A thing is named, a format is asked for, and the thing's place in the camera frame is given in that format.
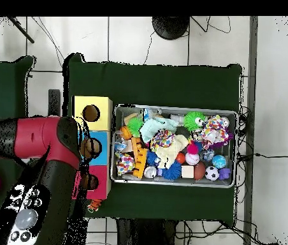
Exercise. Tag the green spiky ball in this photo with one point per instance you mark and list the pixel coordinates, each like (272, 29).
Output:
(135, 127)

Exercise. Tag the green fuzzy monster toy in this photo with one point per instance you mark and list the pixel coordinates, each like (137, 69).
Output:
(194, 121)

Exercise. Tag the dark green side tablecloth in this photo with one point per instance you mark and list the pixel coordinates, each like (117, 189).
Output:
(6, 92)

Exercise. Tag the black rod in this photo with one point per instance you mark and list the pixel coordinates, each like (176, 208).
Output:
(20, 29)

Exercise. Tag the wooden box with three holes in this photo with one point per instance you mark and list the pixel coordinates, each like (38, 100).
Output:
(103, 112)

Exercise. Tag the white colourful print cloth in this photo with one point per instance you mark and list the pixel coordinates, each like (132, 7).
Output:
(162, 139)

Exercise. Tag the light teal waffle cloth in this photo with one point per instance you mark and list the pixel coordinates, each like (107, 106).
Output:
(156, 125)

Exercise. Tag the small soccer ball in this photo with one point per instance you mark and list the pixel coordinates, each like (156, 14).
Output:
(212, 173)

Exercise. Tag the black round base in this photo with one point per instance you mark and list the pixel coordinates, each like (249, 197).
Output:
(171, 25)

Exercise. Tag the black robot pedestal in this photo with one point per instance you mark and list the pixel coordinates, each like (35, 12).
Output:
(149, 235)

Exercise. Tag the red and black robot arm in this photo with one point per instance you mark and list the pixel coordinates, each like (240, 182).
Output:
(47, 138)

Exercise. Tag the heart print cloth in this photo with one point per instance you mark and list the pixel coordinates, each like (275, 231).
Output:
(215, 131)

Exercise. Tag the polka dot cloth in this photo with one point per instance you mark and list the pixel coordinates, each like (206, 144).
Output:
(125, 163)

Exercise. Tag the cream waffle cloth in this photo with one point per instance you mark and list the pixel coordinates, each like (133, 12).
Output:
(173, 150)

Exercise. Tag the orange striped plush tiger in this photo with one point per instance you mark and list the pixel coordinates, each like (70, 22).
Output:
(94, 205)

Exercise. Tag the orange toy block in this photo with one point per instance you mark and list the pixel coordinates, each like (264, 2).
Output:
(139, 159)

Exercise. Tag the black panel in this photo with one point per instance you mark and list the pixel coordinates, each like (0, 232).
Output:
(54, 102)

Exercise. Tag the blue spiky ball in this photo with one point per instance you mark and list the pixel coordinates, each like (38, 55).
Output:
(172, 170)

